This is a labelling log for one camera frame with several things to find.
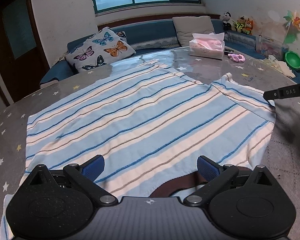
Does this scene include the colourful paper pinwheel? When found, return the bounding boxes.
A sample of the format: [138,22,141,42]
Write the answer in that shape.
[283,10,300,44]

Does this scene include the orange plush toys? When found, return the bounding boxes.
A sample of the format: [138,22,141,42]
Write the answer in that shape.
[231,16,254,35]

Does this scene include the dark wooden door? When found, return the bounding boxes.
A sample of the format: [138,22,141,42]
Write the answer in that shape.
[0,0,50,101]

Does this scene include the panda plush toy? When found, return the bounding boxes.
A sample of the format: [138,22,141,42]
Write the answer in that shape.
[221,11,232,32]

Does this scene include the beige cushion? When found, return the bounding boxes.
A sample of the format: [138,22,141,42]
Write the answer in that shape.
[172,16,215,47]

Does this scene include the pink tissue pack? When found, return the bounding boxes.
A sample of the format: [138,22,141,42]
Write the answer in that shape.
[189,33,225,60]

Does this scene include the pink scrunchie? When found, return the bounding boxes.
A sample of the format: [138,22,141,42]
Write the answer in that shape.
[228,53,245,62]

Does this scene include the butterfly print pillow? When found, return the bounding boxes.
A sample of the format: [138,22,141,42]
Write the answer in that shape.
[65,27,136,73]

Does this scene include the green plastic bowl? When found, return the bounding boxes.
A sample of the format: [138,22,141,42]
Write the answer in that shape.
[285,51,300,72]

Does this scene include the clear plastic storage box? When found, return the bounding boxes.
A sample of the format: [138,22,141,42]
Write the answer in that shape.
[255,35,289,61]

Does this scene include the blue striped knit sweater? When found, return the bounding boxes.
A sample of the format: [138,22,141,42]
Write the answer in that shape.
[0,64,277,240]

